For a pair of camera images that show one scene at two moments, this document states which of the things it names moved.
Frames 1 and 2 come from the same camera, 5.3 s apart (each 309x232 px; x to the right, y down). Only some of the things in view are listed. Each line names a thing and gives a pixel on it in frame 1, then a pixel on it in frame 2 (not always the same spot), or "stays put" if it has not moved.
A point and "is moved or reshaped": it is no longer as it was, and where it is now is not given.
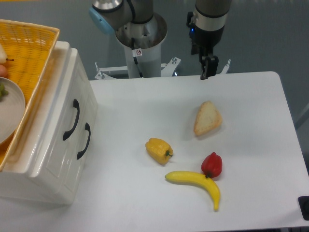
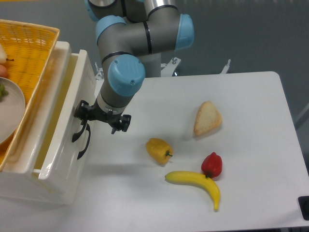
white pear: [3, 57] stays put
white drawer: [53, 166] is moved or reshaped
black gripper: [203, 42] -> [86, 112]
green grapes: [3, 92] stays put
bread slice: [207, 117] stays put
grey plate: [12, 109] stays put
